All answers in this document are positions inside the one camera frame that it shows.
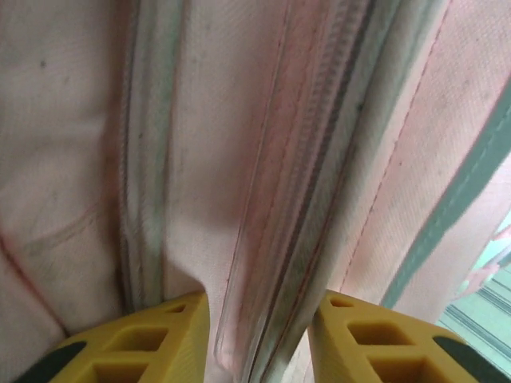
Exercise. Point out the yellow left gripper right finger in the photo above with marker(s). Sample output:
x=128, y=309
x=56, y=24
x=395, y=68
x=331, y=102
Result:
x=335, y=343

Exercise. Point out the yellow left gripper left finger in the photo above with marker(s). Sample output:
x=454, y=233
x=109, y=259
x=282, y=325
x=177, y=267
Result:
x=167, y=319

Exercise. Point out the pink backpack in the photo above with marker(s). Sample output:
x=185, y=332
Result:
x=239, y=119

